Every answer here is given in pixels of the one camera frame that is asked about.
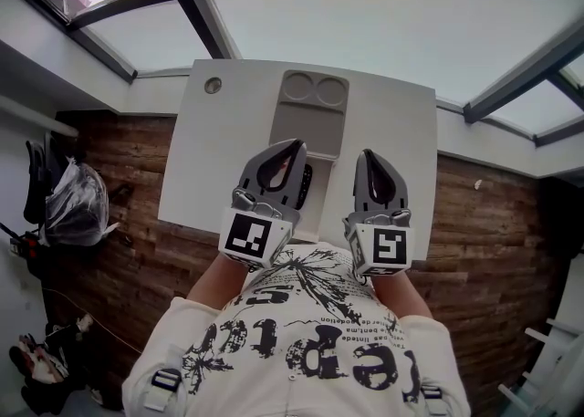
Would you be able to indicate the grey window frame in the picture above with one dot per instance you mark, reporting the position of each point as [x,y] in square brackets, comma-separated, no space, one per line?
[515,86]

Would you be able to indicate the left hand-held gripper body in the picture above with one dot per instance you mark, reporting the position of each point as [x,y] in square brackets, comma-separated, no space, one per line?
[246,235]

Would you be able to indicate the white table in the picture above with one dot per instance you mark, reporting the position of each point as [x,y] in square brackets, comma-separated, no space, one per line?
[219,155]

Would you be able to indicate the clear plastic bag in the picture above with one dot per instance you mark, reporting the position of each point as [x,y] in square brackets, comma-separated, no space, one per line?
[77,210]

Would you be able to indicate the person's right forearm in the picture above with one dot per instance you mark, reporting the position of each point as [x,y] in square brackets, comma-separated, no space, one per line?
[401,296]

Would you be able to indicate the small black object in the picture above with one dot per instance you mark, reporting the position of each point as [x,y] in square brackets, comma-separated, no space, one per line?
[306,182]

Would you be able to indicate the white metal rack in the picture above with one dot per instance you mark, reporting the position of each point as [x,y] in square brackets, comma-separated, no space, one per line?
[547,369]

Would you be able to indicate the grey and orange device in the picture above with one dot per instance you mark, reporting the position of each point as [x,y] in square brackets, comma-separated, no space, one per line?
[25,244]

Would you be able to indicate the person's left forearm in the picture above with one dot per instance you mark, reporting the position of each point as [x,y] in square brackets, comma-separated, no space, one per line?
[216,283]

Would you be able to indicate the person's white printed shirt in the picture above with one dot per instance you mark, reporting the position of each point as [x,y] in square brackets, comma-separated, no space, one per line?
[296,337]

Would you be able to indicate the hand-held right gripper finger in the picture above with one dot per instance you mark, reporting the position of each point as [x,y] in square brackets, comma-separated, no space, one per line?
[400,191]
[360,187]

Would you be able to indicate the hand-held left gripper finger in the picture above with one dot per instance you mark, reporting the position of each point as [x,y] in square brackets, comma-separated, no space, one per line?
[299,178]
[251,171]

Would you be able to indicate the grey tray organizer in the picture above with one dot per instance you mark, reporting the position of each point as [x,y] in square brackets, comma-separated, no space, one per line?
[310,132]

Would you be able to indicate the black office chair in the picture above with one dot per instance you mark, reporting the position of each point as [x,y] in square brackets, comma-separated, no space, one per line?
[34,178]

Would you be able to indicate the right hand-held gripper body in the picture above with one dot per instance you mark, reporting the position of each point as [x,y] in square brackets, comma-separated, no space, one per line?
[388,246]

